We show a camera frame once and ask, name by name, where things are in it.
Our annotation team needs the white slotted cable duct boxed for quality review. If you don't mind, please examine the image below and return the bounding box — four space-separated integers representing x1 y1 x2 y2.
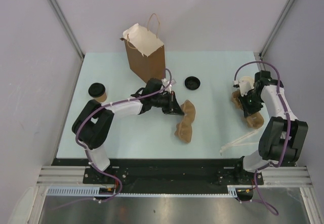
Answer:
47 186 237 198

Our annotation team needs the white wrapped straw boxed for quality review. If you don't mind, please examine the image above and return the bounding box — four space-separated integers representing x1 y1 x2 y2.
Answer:
221 142 258 150
219 130 260 155

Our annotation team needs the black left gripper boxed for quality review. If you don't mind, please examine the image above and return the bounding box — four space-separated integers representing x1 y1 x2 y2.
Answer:
151 91 184 116

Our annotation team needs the brown paper cup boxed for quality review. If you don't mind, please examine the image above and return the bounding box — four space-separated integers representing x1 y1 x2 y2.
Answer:
93 92 107 103
238 76 255 91

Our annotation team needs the black plastic cup lid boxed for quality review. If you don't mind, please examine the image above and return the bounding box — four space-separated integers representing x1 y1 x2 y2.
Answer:
184 76 200 90

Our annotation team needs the brown cardboard cup carrier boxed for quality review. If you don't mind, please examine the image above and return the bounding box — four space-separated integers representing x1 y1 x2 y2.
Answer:
174 100 196 143
231 90 264 129

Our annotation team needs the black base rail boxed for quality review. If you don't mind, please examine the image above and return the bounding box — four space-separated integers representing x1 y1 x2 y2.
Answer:
83 159 264 194

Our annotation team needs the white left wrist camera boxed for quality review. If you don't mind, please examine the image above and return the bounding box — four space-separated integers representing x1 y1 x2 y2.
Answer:
161 78 177 92

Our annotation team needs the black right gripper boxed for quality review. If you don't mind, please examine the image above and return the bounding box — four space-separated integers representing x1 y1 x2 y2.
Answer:
237 90 264 118

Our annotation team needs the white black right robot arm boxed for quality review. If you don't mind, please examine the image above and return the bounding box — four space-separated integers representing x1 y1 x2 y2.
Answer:
233 70 308 184

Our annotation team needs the brown paper bag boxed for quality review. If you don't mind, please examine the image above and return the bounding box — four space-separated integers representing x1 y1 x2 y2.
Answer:
120 23 166 83

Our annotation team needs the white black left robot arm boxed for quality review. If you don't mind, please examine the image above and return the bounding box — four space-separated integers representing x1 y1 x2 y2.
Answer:
71 78 184 183

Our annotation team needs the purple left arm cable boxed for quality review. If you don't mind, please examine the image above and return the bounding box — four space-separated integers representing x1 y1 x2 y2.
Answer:
75 68 174 202

